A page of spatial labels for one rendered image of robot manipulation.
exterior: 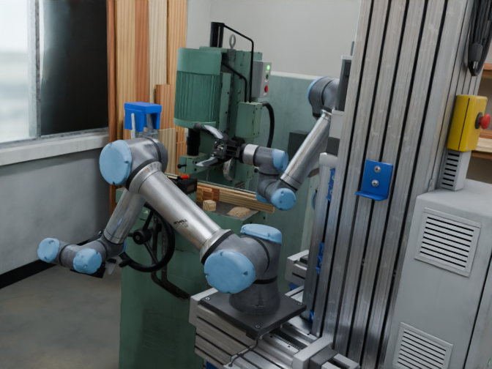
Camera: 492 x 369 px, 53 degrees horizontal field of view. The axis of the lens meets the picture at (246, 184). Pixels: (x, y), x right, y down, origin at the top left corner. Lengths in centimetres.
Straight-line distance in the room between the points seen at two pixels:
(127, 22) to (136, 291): 195
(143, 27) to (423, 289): 293
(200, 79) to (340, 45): 235
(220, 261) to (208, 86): 94
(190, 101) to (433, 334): 123
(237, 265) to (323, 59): 317
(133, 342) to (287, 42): 285
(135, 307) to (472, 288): 149
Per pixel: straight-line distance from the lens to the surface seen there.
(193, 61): 197
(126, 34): 354
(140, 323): 231
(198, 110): 198
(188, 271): 206
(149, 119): 303
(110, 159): 136
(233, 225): 189
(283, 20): 436
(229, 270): 122
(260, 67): 223
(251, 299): 139
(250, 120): 215
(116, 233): 164
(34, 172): 329
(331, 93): 166
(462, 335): 127
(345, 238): 138
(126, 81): 354
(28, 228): 337
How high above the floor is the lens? 151
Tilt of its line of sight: 15 degrees down
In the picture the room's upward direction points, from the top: 6 degrees clockwise
